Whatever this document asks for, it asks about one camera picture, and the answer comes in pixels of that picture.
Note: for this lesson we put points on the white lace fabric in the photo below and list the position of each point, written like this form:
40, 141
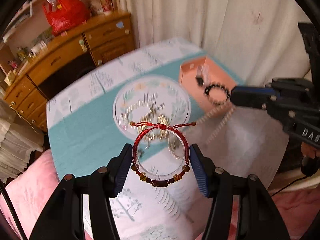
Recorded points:
18, 140

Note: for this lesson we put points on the red plastic bag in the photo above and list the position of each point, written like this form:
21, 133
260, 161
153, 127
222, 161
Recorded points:
67, 15

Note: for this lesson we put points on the red white paper cup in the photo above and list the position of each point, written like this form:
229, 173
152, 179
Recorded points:
107, 6

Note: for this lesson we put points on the wooden desk with drawers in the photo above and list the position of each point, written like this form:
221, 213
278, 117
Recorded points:
67, 58

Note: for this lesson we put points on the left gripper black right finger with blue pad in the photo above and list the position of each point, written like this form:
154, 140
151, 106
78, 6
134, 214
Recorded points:
258, 216

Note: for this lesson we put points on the pink jewelry box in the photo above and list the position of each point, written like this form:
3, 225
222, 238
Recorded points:
208, 84

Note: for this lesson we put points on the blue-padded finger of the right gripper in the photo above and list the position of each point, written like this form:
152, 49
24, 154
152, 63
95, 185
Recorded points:
252, 97

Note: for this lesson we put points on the pink bed blanket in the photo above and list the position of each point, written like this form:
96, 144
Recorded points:
30, 191

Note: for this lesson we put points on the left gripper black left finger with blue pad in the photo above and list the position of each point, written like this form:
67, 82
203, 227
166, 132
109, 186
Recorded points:
62, 216

